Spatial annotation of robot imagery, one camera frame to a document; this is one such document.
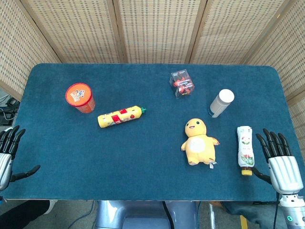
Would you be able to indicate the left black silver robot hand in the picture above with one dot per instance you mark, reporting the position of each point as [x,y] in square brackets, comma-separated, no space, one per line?
[5,164]

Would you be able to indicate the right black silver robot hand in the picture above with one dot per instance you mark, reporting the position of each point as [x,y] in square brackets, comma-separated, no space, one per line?
[283,171]

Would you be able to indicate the yellow plush toy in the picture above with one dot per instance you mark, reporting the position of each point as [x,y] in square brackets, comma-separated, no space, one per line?
[197,145]

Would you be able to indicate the white drink bottle brown cap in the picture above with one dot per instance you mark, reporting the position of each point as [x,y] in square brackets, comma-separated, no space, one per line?
[245,150]

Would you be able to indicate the black trouser leg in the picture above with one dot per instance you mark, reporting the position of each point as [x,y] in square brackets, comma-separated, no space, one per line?
[21,214]

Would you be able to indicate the teal trouser leg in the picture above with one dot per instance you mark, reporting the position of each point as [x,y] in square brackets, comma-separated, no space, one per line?
[252,214]

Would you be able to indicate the brown shoe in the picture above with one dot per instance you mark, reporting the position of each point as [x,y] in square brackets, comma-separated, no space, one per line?
[215,204]

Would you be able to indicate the white cylindrical bottle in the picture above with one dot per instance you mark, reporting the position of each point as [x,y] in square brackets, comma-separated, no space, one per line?
[221,102]

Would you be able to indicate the orange cup with lid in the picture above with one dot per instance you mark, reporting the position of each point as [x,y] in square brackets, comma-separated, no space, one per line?
[79,96]

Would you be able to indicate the yellow bottle with green cap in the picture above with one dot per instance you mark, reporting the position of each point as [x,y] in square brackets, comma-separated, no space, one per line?
[119,117]

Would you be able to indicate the black red coffee box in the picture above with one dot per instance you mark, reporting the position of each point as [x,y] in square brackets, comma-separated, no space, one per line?
[182,83]

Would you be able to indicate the dark blue table mat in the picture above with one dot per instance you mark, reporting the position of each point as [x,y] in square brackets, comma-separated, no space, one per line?
[143,155]

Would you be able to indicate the blue-grey robot torso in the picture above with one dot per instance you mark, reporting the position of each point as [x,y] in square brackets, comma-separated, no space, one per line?
[143,214]

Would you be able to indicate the woven bamboo folding screen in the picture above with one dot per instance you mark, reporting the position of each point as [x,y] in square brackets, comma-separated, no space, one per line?
[157,28]

